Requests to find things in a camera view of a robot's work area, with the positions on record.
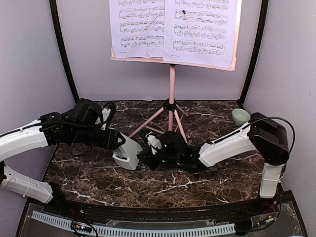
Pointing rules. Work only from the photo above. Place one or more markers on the pink folding music stand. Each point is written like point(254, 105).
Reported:
point(174, 110)

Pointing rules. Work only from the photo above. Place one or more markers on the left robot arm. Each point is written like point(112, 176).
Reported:
point(44, 132)

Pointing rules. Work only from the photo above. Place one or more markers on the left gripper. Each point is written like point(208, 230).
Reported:
point(110, 141)

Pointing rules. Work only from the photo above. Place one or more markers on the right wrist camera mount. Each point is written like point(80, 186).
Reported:
point(151, 140)

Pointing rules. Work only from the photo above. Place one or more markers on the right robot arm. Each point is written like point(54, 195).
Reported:
point(263, 134)

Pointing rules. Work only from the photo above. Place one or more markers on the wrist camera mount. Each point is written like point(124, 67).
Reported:
point(151, 140)
point(108, 112)

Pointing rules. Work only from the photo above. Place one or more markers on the pale green ceramic bowl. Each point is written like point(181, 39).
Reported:
point(240, 116)

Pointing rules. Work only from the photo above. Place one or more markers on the grey slotted cable duct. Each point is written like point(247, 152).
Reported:
point(134, 229)

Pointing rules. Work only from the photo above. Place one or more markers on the black front rail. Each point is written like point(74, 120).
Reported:
point(225, 212)

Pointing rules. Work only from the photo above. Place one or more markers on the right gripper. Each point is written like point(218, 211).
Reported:
point(147, 152)

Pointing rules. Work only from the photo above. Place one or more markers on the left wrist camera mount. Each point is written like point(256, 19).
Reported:
point(108, 112)

